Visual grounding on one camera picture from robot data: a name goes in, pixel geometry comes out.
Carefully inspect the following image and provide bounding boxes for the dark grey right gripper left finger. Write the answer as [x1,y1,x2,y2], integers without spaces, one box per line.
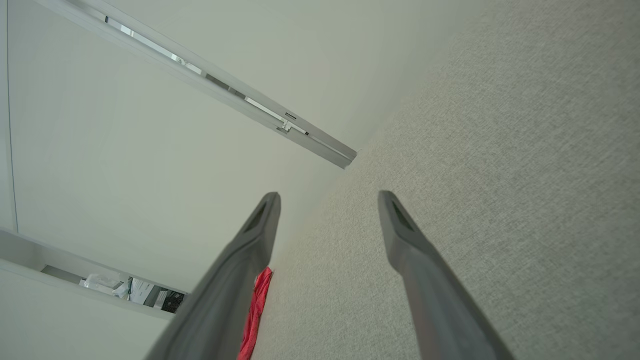
[144,191,282,360]

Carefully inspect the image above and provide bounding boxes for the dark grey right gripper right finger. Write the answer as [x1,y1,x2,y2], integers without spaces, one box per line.
[377,190,516,360]

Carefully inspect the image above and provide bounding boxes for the red shorts with white trim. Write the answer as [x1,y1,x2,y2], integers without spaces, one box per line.
[237,266,274,360]

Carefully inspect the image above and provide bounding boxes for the black printed box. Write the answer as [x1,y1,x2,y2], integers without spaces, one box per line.
[160,290,187,314]

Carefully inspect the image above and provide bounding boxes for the white printed box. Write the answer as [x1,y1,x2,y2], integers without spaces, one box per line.
[129,277,158,307]

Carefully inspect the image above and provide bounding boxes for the white plastic bag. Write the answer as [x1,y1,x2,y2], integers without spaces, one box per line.
[80,272,128,297]

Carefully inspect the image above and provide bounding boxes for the grey metal partition post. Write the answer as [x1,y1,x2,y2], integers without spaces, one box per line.
[32,0,348,170]
[70,0,358,157]

